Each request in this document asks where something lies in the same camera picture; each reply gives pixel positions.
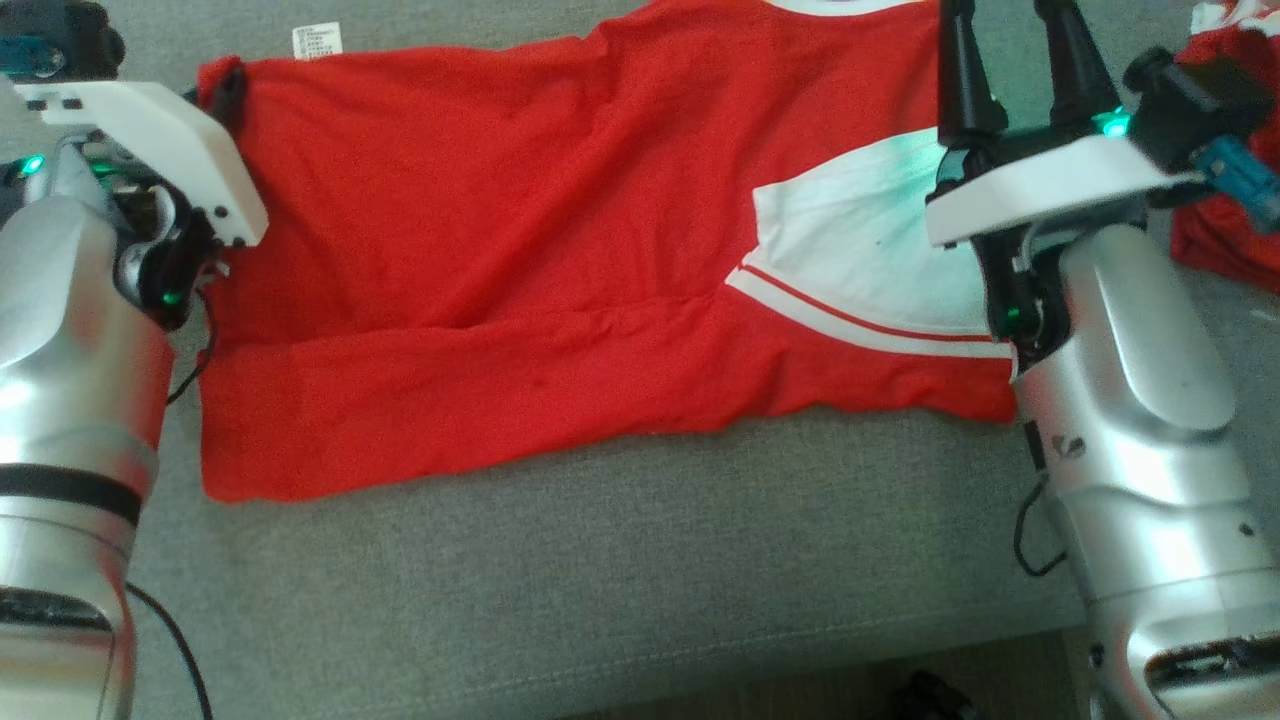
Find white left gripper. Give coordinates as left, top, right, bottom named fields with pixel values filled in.
left=15, top=61, right=269, bottom=327

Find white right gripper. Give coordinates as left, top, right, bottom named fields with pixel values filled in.
left=925, top=0, right=1203, bottom=347

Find red shorts with white stripe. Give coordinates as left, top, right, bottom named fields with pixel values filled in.
left=1170, top=0, right=1280, bottom=294

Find red white basketball jersey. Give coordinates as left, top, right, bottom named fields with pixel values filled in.
left=195, top=0, right=1021, bottom=504

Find grey fabric sofa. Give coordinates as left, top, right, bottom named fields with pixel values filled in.
left=0, top=0, right=1280, bottom=720

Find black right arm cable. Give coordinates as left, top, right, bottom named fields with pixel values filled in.
left=1013, top=138, right=1280, bottom=579

